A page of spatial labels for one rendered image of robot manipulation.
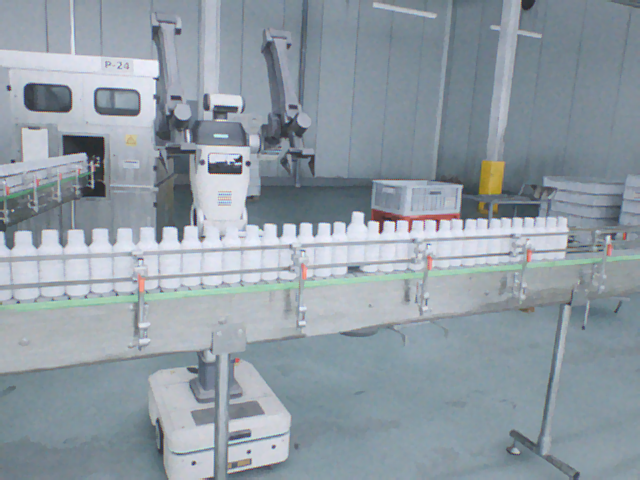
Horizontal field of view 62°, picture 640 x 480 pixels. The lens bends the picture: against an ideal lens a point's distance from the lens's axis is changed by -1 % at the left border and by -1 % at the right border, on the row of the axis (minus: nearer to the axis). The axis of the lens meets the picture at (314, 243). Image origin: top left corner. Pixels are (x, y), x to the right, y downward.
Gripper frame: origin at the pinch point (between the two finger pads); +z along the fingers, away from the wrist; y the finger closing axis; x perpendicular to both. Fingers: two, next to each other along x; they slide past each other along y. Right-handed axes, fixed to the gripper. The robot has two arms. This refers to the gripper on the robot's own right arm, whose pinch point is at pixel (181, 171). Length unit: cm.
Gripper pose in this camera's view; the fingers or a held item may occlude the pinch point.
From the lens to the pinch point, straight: 190.9
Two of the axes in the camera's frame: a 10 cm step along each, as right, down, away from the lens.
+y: 9.4, -0.6, 3.3
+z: 1.5, 9.5, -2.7
